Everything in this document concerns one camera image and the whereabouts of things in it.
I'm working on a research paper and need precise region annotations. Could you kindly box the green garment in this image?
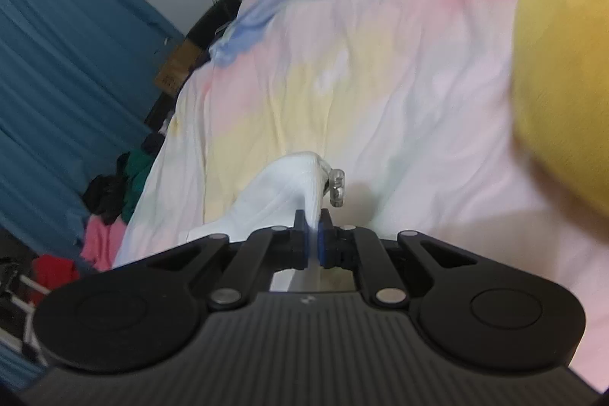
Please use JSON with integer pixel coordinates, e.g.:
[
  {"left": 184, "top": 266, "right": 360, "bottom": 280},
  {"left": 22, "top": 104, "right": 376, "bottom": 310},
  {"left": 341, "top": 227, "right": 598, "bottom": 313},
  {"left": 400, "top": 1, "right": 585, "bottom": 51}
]
[{"left": 121, "top": 148, "right": 155, "bottom": 224}]

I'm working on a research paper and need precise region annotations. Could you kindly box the yellow plush pillow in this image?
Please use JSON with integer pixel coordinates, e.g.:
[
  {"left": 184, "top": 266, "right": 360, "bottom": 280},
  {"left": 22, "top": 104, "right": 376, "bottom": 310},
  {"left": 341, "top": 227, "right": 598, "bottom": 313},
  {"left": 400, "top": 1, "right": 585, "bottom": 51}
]
[{"left": 512, "top": 0, "right": 608, "bottom": 213}]

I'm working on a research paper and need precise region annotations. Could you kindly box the red garment on rack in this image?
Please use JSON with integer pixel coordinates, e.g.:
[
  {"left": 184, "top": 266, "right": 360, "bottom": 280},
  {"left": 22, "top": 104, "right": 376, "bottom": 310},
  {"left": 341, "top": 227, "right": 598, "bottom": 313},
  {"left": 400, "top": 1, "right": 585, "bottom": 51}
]
[{"left": 32, "top": 255, "right": 80, "bottom": 291}]

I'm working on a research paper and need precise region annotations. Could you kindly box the black bedside chair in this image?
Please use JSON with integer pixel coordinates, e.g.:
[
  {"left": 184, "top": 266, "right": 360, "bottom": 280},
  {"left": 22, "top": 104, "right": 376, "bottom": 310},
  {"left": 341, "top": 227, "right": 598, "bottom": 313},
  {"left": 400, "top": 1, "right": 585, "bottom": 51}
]
[{"left": 145, "top": 0, "right": 242, "bottom": 131}]

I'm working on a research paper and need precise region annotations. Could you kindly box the blue curtain right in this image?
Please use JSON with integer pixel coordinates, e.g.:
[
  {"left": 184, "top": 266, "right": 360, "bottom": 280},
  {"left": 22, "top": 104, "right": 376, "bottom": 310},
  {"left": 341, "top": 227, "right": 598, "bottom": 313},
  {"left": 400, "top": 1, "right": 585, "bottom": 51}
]
[{"left": 1, "top": 0, "right": 182, "bottom": 258}]

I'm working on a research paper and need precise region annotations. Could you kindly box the white metal drying rack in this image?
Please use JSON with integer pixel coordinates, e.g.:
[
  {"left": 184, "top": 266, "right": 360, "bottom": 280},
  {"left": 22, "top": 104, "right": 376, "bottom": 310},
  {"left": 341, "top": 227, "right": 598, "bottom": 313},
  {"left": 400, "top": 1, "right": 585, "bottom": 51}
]
[{"left": 1, "top": 256, "right": 49, "bottom": 366}]

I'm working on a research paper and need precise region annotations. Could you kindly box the brown paper bag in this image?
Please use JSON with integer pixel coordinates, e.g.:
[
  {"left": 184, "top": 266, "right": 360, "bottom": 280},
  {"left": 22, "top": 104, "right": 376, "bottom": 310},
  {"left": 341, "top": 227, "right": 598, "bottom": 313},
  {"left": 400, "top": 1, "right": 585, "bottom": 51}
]
[{"left": 154, "top": 39, "right": 203, "bottom": 97}]

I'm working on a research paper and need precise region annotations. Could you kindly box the pastel rainbow bed sheet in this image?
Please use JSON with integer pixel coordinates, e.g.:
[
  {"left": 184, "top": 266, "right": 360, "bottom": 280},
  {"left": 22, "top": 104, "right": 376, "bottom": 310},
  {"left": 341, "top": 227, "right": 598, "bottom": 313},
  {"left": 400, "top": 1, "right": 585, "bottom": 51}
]
[{"left": 115, "top": 0, "right": 608, "bottom": 390}]

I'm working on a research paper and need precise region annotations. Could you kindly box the white knit zip jacket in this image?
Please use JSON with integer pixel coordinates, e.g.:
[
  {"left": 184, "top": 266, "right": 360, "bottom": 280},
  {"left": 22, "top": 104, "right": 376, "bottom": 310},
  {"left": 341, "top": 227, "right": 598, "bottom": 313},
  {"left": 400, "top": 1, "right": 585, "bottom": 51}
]
[{"left": 179, "top": 153, "right": 352, "bottom": 291}]

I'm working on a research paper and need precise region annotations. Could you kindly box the black garment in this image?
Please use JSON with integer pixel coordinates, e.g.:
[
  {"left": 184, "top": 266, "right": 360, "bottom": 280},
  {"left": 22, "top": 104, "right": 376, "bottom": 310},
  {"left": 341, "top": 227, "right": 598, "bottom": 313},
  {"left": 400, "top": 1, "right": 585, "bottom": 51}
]
[{"left": 81, "top": 153, "right": 130, "bottom": 226}]

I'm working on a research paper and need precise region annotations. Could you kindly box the pink garment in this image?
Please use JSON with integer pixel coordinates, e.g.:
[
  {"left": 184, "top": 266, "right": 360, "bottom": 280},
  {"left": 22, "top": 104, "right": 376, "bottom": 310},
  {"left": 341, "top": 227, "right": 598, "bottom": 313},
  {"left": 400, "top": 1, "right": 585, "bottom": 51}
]
[{"left": 81, "top": 215, "right": 127, "bottom": 272}]

